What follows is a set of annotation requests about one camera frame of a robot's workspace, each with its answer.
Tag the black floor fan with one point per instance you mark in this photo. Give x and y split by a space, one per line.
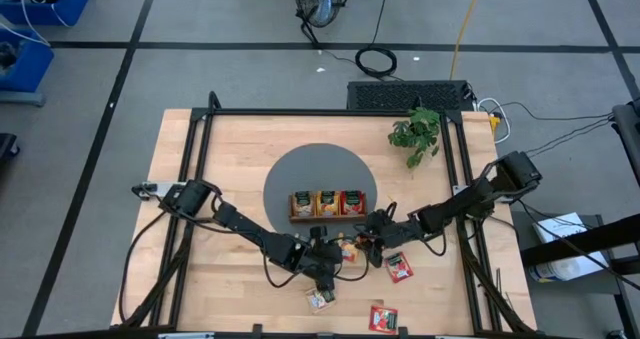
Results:
320 4

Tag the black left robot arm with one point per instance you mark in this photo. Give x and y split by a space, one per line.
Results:
240 224

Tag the black chair base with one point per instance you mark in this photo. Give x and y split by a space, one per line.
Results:
6 144

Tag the red strawberry tea bag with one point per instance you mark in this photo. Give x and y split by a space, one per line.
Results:
352 206
382 320
398 269

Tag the blue plastic bin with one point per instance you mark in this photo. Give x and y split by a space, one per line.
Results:
65 6
30 71

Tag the black bar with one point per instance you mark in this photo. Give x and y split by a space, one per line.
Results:
590 239

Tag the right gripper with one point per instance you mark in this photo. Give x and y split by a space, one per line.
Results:
392 231

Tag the black frame bracket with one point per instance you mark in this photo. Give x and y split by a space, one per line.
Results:
402 332
257 330

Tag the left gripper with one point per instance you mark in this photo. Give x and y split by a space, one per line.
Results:
322 259

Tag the potted green plant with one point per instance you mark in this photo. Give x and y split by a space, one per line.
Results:
417 131

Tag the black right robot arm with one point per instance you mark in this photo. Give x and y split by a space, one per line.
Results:
460 204

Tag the wooden three-compartment tea box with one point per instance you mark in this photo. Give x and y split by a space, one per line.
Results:
327 219

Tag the white booklet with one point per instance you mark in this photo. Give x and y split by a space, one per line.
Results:
555 229

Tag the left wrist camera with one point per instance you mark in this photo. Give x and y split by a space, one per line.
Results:
317 232

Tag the black perforated computer case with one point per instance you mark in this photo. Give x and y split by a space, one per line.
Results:
400 96

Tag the grey round mat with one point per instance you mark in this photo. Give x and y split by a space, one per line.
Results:
320 169

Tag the grey cart top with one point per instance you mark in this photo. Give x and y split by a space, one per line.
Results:
575 288

